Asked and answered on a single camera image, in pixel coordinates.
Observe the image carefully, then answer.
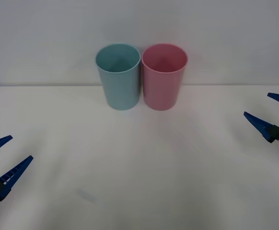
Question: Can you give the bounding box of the pink plastic bin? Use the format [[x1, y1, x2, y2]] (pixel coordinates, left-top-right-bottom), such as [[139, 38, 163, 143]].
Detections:
[[141, 43, 188, 111]]

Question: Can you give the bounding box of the pale blue plastic bin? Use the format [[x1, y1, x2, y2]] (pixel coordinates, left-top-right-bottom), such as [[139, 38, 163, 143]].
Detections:
[[95, 43, 141, 111]]

